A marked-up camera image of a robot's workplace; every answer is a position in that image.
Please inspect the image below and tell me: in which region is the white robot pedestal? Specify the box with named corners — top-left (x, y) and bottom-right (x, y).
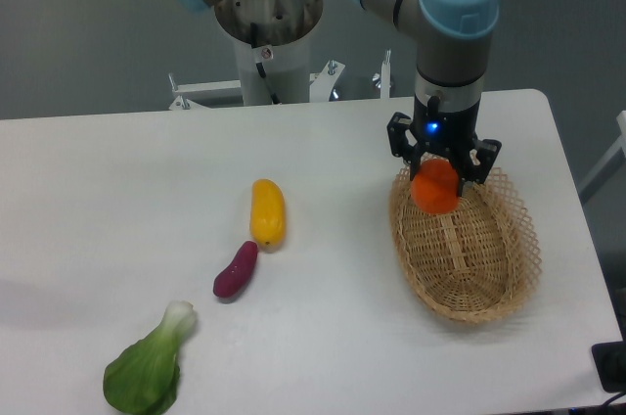
top-left (213, 0), bottom-right (325, 107)

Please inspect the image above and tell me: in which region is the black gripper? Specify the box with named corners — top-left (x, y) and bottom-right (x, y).
top-left (386, 97), bottom-right (502, 197)

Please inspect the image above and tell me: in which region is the black device at edge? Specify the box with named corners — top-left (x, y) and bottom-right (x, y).
top-left (591, 341), bottom-right (625, 393)

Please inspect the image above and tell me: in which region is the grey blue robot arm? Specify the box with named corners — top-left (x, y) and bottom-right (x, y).
top-left (180, 0), bottom-right (501, 184)

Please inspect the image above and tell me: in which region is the white frame at right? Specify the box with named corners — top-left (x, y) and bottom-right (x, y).
top-left (577, 111), bottom-right (625, 205)

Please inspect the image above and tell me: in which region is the purple sweet potato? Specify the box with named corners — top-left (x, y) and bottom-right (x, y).
top-left (213, 241), bottom-right (258, 300)

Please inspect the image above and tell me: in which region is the black cable on pedestal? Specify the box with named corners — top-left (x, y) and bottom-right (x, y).
top-left (249, 22), bottom-right (284, 106)

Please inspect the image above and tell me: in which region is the orange fruit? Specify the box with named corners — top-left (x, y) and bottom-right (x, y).
top-left (411, 159), bottom-right (459, 214)

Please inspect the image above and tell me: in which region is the woven wicker basket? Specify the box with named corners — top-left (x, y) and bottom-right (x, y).
top-left (389, 167), bottom-right (542, 324)

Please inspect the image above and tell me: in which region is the yellow mango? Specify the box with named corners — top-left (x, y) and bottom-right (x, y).
top-left (249, 179), bottom-right (286, 249)

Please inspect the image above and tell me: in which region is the green bok choy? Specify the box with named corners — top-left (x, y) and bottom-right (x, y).
top-left (103, 301), bottom-right (198, 414)

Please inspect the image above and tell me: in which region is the white metal base frame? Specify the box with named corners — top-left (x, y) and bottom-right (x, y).
top-left (168, 49), bottom-right (395, 111)

